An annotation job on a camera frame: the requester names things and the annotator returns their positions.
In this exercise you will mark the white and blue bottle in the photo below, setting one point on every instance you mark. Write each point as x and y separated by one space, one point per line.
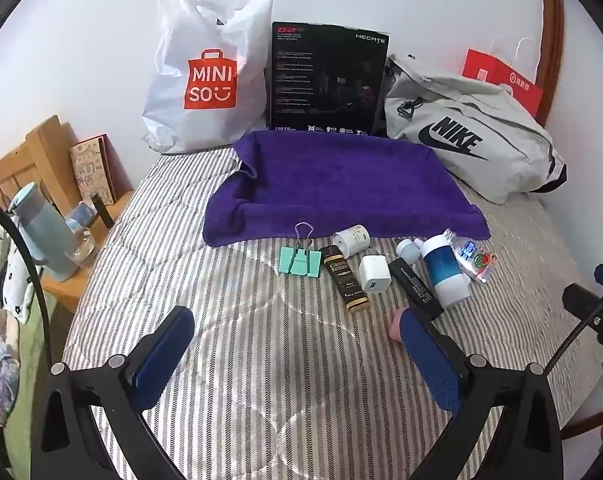
446 270

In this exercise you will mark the floral cloth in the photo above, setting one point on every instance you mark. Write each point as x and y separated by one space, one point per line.
1 320

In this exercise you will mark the white cube charger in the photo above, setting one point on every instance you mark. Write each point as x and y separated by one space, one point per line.
374 274

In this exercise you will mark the red paper bag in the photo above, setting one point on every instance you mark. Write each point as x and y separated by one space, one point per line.
486 67

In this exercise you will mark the clear bottle with fruit print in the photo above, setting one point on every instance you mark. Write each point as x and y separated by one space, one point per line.
476 260

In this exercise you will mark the pink highlighter pen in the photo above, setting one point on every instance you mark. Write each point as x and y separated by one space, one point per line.
396 327

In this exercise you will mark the grey sling bag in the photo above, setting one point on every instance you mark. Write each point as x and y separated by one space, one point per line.
481 105

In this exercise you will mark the clear drinking glass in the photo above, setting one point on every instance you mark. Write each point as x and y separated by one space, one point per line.
82 249

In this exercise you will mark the pale blue water bottle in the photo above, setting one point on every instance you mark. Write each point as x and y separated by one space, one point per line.
41 232

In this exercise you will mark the patterned brown notebook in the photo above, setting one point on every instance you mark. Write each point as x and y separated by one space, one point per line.
93 170

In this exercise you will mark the small pale blue jar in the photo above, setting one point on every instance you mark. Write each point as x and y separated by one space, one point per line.
409 250

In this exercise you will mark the small black device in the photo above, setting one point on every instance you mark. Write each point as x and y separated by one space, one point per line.
101 210

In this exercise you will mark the black rectangular tube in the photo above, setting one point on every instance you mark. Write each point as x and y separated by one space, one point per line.
414 285

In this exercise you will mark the white plastic shopping bag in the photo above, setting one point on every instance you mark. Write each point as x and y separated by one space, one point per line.
206 35

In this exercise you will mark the dark brown wooden bed frame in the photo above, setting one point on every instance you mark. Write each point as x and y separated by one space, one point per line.
551 35

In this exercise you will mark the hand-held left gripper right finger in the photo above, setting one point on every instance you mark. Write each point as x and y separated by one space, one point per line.
431 360

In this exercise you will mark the blue and white packet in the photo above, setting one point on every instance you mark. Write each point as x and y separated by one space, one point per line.
83 214

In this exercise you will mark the wooden nightstand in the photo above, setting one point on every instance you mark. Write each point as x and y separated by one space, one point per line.
63 287

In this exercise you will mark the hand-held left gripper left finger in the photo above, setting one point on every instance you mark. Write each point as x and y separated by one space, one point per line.
164 355

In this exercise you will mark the green binder clip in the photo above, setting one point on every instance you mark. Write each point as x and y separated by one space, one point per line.
301 262

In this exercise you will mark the purple towel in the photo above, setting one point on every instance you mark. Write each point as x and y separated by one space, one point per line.
341 185

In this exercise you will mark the black headphone box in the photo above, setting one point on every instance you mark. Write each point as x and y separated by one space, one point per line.
326 80

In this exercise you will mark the light wooden headboard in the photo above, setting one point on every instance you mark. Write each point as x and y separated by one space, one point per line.
36 152

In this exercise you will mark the green bed sheet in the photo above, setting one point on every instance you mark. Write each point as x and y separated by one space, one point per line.
46 350

